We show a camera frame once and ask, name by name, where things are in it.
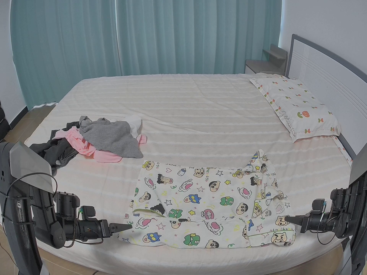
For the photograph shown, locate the white printed pillow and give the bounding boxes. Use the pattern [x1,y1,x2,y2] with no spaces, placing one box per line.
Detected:
[249,73,342,143]

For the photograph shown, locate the pile of clothes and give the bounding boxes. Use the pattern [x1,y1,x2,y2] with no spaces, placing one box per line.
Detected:
[29,115,147,168]

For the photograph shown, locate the grey bedside table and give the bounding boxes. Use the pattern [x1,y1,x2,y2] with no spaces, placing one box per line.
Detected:
[245,44,288,75]

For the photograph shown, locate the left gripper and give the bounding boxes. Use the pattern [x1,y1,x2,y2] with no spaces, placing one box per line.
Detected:
[85,219,113,239]

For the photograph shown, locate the black cable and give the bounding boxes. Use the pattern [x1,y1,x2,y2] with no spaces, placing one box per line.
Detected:
[317,219,336,245]
[0,174,58,226]
[64,234,104,246]

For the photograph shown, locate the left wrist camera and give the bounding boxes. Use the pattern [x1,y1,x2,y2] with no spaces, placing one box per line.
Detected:
[80,206,97,220]

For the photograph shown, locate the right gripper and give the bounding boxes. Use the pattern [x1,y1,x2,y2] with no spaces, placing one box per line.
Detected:
[300,212,328,235]

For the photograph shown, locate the bed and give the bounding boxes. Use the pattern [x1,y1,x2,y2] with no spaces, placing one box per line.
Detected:
[0,34,367,275]

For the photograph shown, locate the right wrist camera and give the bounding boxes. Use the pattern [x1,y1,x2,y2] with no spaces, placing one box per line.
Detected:
[312,199,327,215]

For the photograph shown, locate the white printed pyjama top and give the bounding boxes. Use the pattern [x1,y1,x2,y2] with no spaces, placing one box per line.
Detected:
[118,149,297,249]

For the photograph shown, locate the blue-green curtain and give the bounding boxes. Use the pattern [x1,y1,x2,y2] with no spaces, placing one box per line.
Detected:
[116,0,284,77]
[10,0,122,111]

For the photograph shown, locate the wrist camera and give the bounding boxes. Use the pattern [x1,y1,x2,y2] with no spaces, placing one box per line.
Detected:
[312,199,327,215]
[80,206,97,220]

